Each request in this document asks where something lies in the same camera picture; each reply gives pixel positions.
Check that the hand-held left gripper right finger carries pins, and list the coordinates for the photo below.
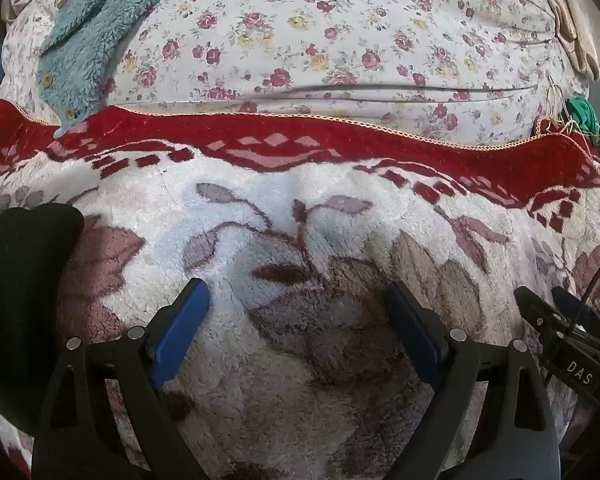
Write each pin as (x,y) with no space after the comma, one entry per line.
(414,332)

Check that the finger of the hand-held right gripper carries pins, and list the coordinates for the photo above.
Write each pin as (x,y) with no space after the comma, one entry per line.
(537,312)
(577,310)

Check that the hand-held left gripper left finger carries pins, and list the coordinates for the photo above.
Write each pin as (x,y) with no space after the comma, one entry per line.
(179,332)

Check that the black pants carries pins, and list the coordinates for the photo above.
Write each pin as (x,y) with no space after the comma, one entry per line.
(22,300)

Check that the red and white floral blanket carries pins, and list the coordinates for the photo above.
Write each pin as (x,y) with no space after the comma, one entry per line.
(300,220)

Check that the green cloth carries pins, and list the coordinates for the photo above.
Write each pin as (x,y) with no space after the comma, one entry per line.
(582,112)

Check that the beige cloth bag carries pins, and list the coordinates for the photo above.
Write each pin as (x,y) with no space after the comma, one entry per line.
(575,25)

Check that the teal fleece jacket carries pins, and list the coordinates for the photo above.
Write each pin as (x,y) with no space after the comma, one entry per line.
(97,35)

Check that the rose print bed sheet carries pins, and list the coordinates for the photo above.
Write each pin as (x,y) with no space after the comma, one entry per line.
(330,30)

